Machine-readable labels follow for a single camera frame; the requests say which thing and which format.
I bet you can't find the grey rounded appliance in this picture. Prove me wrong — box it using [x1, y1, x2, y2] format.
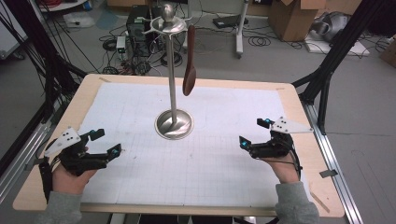
[311, 11, 350, 43]

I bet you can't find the small cardboard box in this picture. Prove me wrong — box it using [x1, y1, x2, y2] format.
[380, 36, 396, 68]

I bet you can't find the grey metal bracket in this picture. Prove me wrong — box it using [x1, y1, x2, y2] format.
[318, 169, 339, 179]

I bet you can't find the black metal frame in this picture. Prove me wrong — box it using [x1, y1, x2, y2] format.
[0, 0, 89, 125]
[291, 0, 387, 136]

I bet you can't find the clear plastic bag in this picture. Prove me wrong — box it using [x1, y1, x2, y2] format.
[63, 12, 96, 29]

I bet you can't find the large open cardboard box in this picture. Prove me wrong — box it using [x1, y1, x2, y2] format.
[268, 0, 328, 42]

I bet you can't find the person's right hand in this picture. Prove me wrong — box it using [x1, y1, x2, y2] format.
[263, 155, 302, 185]

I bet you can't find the thin wooden strip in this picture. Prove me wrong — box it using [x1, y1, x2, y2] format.
[309, 190, 332, 215]

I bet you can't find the light wooden table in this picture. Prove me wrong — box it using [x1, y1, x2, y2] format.
[12, 73, 346, 218]

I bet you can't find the person's left hand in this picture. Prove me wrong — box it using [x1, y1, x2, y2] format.
[50, 162, 98, 196]

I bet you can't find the aluminium rail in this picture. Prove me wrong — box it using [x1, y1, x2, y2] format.
[0, 102, 64, 203]
[301, 101, 364, 224]

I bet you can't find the black computer tower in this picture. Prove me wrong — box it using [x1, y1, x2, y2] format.
[125, 4, 163, 59]

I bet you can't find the small white electronic box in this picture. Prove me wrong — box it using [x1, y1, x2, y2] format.
[116, 35, 128, 61]

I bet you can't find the coiled black cable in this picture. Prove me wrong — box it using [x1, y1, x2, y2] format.
[247, 35, 272, 48]

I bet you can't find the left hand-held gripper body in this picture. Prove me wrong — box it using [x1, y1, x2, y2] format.
[43, 126, 110, 177]

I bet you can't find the white flat board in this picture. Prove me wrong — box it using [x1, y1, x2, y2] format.
[303, 32, 372, 57]

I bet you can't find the silver metal stand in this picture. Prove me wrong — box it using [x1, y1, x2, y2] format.
[140, 3, 195, 141]

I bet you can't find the black flat device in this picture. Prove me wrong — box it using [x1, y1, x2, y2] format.
[212, 13, 249, 30]

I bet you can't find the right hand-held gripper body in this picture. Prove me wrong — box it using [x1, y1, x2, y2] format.
[248, 116, 314, 161]

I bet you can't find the brown wooden spoon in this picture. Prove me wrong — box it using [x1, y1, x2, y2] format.
[181, 23, 198, 97]

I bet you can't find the white grid mat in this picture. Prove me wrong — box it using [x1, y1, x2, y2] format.
[78, 81, 311, 208]

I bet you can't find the black strap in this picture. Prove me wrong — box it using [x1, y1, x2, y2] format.
[38, 156, 54, 203]

